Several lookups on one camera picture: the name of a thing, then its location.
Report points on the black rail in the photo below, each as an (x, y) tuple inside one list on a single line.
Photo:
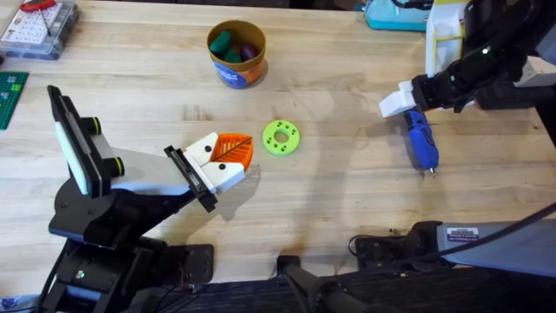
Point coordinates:
[(434, 295)]

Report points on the teal box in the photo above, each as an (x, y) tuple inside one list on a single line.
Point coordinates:
[(393, 17)]

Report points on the clear plastic parts box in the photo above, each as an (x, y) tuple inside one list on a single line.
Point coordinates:
[(35, 32)]

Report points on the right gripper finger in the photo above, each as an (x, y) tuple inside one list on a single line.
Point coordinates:
[(405, 86), (397, 104)]

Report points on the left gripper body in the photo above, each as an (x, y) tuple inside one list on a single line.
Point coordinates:
[(147, 174)]

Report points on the green disc with holes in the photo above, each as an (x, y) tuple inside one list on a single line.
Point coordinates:
[(271, 145)]

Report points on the black stand pole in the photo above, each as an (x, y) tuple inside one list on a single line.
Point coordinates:
[(313, 287)]

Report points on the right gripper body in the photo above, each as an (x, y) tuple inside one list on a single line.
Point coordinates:
[(460, 78)]

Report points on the brown tub of toys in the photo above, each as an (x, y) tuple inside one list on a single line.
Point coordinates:
[(236, 74)]

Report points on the blue electric screwdriver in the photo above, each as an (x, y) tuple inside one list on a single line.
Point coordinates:
[(420, 137)]

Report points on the green board with blocks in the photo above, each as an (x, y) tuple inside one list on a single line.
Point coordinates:
[(9, 97)]

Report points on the white and yellow box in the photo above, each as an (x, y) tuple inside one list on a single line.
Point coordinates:
[(443, 30)]

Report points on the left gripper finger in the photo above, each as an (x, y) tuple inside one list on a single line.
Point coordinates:
[(204, 150), (226, 176)]

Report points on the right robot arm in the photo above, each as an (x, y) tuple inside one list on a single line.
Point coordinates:
[(499, 248)]

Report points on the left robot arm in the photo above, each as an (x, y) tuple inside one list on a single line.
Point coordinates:
[(108, 271)]

